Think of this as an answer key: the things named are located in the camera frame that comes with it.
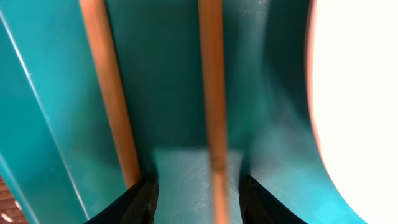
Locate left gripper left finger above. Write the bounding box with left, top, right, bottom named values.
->
left=85, top=176, right=159, bottom=224

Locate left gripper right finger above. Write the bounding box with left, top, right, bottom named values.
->
left=239, top=175, right=306, bottom=224

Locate large white plate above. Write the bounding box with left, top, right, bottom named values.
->
left=305, top=0, right=397, bottom=223

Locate wooden chopstick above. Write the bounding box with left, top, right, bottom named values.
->
left=198, top=0, right=229, bottom=224
left=79, top=0, right=141, bottom=188

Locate teal plastic tray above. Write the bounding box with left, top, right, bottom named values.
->
left=1, top=0, right=361, bottom=223

